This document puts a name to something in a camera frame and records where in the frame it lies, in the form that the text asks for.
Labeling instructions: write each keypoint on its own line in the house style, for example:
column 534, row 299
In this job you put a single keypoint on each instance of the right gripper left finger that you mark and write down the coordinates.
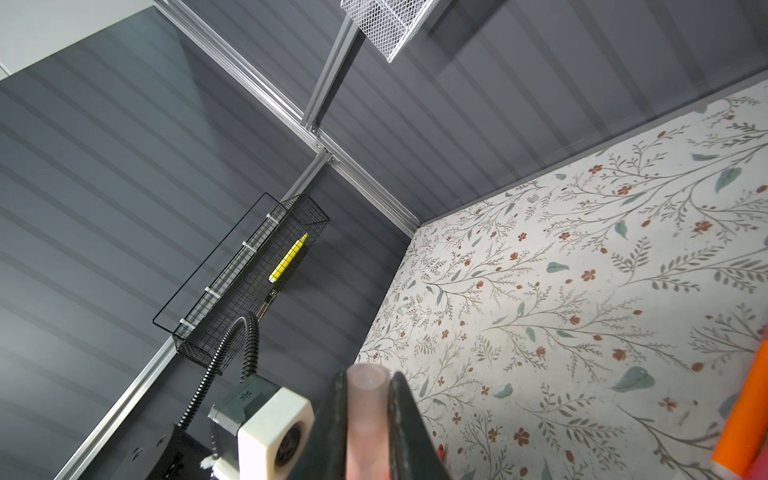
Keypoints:
column 325, row 454

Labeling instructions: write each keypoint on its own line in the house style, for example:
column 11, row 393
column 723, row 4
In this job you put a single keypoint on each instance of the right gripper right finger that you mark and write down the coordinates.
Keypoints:
column 412, row 454

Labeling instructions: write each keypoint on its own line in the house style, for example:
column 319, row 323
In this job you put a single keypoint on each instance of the orange marker pen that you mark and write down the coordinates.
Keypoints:
column 737, row 450

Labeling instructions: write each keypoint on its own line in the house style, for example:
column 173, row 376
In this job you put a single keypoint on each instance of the yellow highlighter in basket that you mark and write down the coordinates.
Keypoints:
column 293, row 253

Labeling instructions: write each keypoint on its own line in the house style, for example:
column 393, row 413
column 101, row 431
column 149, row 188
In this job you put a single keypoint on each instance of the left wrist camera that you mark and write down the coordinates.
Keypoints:
column 259, row 430

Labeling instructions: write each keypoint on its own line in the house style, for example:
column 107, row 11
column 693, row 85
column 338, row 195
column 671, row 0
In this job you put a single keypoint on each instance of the black wire wall basket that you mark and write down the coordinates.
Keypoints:
column 242, row 286

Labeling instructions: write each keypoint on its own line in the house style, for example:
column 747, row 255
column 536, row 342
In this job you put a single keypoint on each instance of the white mesh wall basket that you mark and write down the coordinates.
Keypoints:
column 389, row 24

